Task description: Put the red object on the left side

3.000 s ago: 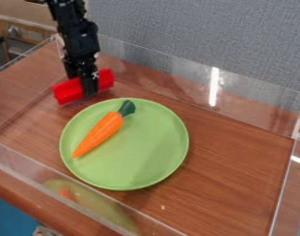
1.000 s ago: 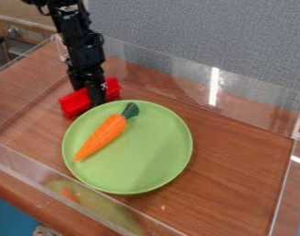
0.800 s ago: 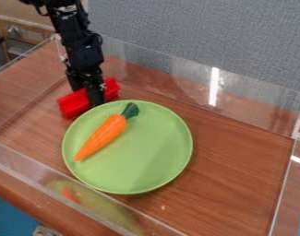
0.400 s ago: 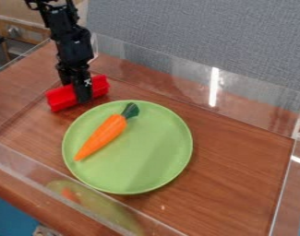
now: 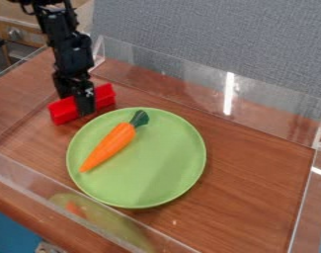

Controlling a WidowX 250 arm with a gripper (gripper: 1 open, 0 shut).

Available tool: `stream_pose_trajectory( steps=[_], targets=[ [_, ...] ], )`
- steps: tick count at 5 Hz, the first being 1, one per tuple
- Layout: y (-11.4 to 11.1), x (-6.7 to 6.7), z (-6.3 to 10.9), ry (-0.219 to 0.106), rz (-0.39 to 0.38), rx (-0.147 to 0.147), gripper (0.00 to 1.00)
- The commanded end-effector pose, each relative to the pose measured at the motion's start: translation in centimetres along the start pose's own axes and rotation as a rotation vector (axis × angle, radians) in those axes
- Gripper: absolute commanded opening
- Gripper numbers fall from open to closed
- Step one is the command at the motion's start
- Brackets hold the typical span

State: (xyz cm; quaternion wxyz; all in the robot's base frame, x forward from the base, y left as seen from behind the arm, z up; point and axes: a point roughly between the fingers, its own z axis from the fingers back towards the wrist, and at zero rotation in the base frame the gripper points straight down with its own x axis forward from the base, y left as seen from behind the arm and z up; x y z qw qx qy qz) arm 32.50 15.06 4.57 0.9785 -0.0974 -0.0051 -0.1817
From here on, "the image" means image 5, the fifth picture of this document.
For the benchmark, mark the wooden cabinet with knob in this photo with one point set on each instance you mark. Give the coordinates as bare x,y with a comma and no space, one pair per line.
21,37

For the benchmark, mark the orange toy carrot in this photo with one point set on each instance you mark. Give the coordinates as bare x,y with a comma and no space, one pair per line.
115,141

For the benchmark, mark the green round plate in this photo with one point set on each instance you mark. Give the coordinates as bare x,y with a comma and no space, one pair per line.
152,171

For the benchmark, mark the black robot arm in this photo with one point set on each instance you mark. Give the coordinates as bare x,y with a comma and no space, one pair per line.
56,16

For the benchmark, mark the clear acrylic tray enclosure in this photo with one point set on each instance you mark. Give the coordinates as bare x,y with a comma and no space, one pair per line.
256,203

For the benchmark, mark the cardboard box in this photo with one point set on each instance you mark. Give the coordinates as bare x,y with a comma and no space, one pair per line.
84,10

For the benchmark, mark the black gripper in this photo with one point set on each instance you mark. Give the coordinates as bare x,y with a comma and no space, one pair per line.
73,60

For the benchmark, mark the red plastic block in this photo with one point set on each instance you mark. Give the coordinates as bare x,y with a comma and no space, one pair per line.
64,109

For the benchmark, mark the clear acrylic triangle bracket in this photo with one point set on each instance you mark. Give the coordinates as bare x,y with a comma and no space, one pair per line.
99,52

